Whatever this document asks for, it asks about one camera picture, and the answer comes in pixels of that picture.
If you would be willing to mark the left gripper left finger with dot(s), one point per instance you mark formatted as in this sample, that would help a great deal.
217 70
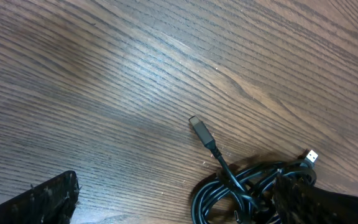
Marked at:
53 201

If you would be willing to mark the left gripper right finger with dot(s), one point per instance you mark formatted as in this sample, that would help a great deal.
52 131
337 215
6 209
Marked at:
298 203

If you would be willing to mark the black USB-A to C cable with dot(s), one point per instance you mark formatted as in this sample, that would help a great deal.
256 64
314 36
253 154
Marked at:
251 189

